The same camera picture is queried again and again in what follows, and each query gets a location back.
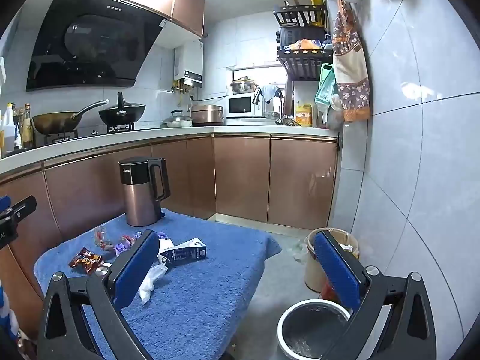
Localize gas stove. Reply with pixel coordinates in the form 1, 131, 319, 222
34, 122, 136, 147

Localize black storage rack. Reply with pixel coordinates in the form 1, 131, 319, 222
273, 4, 334, 81

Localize milk carton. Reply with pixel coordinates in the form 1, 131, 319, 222
157, 237, 208, 267

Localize silver pot with lid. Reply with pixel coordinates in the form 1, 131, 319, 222
161, 109, 194, 128

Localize clear red candy wrapper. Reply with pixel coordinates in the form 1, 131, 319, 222
94, 226, 113, 250

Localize beige trash bin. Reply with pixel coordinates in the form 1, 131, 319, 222
304, 228, 360, 293

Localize white water heater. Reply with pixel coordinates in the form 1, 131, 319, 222
173, 39, 205, 85

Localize blue towel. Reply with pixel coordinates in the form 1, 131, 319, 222
33, 208, 283, 360

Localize person's left forearm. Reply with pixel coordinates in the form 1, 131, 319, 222
0, 285, 19, 342

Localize grey hanging plastic bag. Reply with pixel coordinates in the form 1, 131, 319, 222
326, 95, 344, 130

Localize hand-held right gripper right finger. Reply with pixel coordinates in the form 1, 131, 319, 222
313, 229, 437, 360

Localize bronze wok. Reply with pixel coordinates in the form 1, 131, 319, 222
32, 99, 110, 135

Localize red purple candy wrapper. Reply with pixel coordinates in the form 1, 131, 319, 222
118, 232, 142, 249

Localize bronze lower cabinets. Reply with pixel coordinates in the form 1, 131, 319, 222
0, 135, 338, 331

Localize white rimmed trash bin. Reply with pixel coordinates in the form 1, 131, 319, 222
277, 299, 355, 360

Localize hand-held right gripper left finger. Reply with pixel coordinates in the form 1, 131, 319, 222
37, 229, 162, 360

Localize dark sauce bottle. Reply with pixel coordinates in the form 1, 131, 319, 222
11, 102, 23, 149
21, 103, 34, 150

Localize black range hood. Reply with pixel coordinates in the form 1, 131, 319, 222
25, 0, 166, 92

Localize black pan with lid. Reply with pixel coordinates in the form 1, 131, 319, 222
98, 92, 146, 125

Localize metal pot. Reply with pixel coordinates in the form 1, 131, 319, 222
230, 77, 259, 95

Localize red snack wrapper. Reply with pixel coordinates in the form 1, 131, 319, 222
68, 247, 106, 269

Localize orange packet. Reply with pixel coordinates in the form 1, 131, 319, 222
289, 38, 323, 51

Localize floral apron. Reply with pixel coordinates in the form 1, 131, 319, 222
332, 0, 371, 122

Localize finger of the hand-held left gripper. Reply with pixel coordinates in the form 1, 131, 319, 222
0, 195, 37, 227

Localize white microwave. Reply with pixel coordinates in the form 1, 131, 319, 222
226, 94, 263, 118

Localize white tissue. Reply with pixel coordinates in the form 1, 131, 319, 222
139, 264, 168, 305

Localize clear plastic scrap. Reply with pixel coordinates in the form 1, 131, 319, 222
287, 238, 310, 265

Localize yellow oil bottle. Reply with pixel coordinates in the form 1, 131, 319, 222
295, 101, 314, 127

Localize bronze rice cooker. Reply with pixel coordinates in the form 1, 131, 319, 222
190, 105, 224, 127

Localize green bag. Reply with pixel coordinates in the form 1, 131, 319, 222
314, 63, 336, 106

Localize white plastic bottle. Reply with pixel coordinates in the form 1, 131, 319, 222
0, 107, 16, 154

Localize light blue cloth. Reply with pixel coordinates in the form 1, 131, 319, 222
259, 84, 282, 104

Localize bronze electric kettle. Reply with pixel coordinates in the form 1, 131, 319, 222
118, 157, 171, 227

